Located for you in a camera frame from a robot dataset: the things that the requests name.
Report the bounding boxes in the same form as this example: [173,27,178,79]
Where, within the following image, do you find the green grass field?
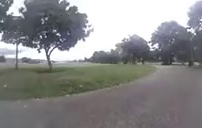
[0,62,159,101]

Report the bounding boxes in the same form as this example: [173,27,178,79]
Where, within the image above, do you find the distant low tree line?
[85,49,122,65]

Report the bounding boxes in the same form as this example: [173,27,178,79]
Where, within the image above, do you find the tall dark tree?
[150,20,195,67]

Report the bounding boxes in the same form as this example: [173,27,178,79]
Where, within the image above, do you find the large leafy tree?
[18,0,94,72]

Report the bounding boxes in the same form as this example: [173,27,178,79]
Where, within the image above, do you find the round dark tree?
[115,33,151,65]

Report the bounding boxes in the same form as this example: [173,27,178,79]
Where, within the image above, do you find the slim-trunked tree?
[0,13,30,71]

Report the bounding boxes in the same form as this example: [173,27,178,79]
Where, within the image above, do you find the grey asphalt path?
[0,64,202,128]

